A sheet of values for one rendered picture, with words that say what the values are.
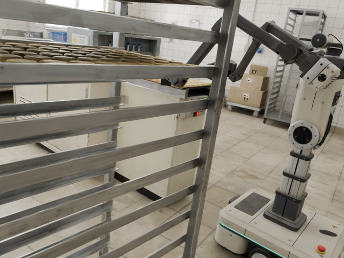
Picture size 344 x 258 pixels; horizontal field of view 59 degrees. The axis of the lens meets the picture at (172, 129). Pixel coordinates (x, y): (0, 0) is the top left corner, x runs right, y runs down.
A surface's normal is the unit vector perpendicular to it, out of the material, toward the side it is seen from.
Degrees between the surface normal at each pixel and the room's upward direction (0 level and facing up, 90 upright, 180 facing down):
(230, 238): 90
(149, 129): 90
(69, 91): 89
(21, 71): 90
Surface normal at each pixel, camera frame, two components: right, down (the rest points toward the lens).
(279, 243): -0.22, -0.73
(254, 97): -0.47, 0.20
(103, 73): 0.73, 0.29
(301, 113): -0.64, 0.33
